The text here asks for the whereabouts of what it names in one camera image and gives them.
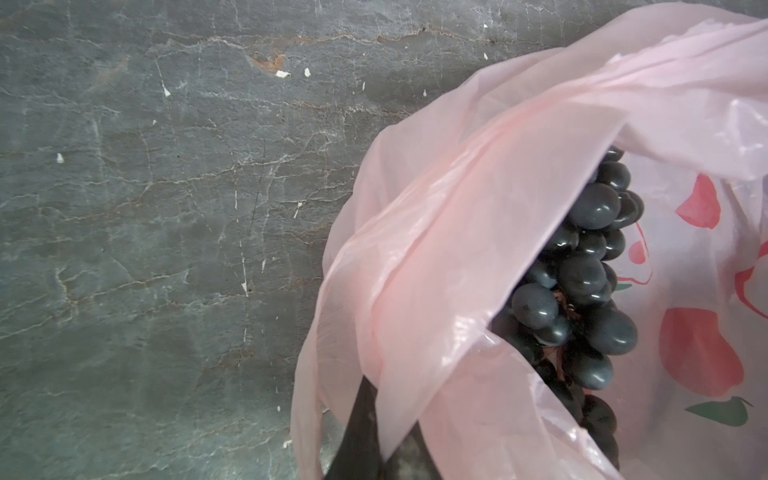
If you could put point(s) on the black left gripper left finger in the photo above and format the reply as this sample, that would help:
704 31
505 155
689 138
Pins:
358 456

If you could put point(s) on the pink plastic bag fruit print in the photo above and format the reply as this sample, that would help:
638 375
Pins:
451 206

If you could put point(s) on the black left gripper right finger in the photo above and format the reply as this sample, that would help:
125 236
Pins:
411 460

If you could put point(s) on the dark fake grapes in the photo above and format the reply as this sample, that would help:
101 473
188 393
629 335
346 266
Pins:
561 316

